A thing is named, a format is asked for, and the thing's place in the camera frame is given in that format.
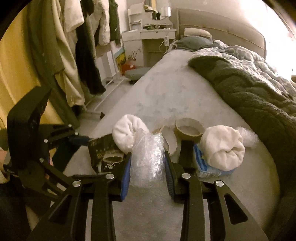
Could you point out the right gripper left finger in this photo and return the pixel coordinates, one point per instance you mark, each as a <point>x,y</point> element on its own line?
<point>66,218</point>

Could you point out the beige pillow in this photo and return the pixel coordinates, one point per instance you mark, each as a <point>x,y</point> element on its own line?
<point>196,32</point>

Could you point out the beige hanging coat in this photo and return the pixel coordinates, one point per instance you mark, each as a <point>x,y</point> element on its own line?
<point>67,16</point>

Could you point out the white clothes rack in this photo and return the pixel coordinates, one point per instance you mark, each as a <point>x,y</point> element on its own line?
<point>110,76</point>

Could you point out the grey patterned duvet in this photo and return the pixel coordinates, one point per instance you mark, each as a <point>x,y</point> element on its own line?
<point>249,61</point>

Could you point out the white vanity desk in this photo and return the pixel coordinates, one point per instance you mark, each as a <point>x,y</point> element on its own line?
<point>149,22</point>

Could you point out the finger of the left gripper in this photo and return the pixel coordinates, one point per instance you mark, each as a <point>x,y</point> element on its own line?
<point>78,140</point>

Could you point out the grey cushioned stool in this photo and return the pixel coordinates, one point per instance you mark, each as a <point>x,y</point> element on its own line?
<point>135,74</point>

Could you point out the olive hanging jacket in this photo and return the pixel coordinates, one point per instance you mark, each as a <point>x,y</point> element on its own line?
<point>46,57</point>

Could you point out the grey pillow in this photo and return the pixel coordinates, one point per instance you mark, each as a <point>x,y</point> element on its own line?
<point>192,43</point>

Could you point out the black hanging garment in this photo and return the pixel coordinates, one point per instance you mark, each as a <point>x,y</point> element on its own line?
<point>86,54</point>

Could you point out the black snack packet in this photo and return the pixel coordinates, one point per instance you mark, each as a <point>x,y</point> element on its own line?
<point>104,154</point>

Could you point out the colourful picture frame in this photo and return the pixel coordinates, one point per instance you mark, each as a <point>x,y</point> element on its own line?
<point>120,59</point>

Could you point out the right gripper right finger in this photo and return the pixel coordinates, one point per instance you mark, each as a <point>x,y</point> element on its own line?
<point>228,218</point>

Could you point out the dark grey fleece blanket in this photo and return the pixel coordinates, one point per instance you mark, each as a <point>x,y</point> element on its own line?
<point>269,114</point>

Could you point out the grey bed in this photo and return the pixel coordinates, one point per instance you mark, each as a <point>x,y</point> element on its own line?
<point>169,91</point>

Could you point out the brown tape roll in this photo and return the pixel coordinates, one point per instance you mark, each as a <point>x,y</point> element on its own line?
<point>189,129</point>

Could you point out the white charger with cable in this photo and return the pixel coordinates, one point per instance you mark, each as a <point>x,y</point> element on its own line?
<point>164,46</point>

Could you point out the yellow curtain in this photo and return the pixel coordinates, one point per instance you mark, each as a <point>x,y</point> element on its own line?
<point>18,74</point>

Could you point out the blue white tissue pack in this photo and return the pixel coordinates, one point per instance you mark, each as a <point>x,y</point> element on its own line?
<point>204,170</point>

